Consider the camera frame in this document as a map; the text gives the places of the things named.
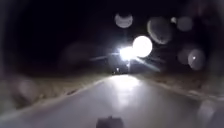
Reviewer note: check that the grey asphalt road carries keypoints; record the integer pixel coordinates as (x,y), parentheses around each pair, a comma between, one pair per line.
(116,100)

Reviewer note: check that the robot's own part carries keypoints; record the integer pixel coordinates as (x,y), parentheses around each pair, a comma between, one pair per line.
(110,122)

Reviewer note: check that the dry grass verge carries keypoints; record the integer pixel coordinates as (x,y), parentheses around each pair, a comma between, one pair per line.
(50,87)
(180,81)

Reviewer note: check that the pale road edge strip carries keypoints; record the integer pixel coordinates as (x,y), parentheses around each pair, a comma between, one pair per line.
(50,101)

